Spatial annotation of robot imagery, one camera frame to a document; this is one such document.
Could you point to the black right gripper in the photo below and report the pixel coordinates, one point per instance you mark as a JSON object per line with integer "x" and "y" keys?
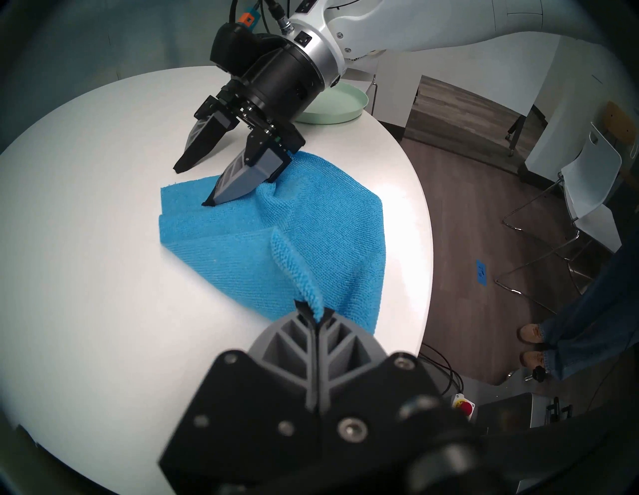
{"x": 277, "y": 85}

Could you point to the red emergency stop button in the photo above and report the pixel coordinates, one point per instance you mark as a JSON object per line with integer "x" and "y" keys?
{"x": 465, "y": 406}

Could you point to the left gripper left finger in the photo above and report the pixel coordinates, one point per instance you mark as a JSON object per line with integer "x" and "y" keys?
{"x": 279, "y": 399}

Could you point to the blue floor tape mark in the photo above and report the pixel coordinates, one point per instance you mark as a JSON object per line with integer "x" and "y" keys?
{"x": 481, "y": 273}

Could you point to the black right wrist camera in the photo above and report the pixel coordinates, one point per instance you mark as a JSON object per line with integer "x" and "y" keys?
{"x": 232, "y": 50}

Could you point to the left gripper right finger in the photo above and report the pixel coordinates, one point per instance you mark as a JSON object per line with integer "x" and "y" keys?
{"x": 359, "y": 394}

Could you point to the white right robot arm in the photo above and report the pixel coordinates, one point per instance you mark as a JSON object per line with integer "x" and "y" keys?
{"x": 424, "y": 25}

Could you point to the person in blue jeans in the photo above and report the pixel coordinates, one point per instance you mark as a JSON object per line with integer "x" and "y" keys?
{"x": 589, "y": 309}

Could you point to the pale green round plate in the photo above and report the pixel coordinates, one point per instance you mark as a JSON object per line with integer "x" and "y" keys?
{"x": 334, "y": 107}

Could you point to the white chair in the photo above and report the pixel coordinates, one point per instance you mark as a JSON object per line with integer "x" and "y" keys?
{"x": 589, "y": 184}

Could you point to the blue microfiber napkin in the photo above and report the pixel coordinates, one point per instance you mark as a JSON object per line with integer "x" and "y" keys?
{"x": 324, "y": 239}

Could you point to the black star knob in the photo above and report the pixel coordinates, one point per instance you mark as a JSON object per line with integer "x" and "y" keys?
{"x": 539, "y": 374}

